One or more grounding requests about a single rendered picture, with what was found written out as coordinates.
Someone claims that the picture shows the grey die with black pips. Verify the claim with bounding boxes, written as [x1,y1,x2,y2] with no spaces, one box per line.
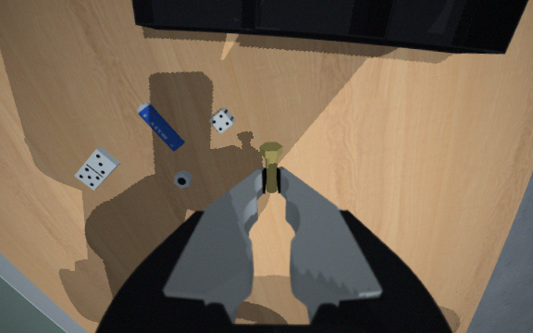
[209,107,235,134]

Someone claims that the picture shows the grey hex nut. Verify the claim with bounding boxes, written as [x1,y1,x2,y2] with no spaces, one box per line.
[174,170,192,188]

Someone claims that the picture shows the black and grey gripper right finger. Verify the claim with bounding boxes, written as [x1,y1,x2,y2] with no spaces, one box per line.
[277,166,452,333]

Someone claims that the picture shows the olive-yellow bolt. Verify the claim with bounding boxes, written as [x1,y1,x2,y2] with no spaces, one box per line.
[260,142,283,193]

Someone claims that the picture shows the grey domino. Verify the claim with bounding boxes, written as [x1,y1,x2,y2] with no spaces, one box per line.
[75,147,120,190]

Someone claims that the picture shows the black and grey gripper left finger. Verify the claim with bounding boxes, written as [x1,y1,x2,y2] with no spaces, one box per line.
[95,166,267,333]

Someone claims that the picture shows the blue aa battery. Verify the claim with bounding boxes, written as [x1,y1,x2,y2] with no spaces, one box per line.
[136,102,184,151]

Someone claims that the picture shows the black rack of three labelled bins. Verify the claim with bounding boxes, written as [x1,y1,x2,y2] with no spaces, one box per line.
[132,0,528,54]

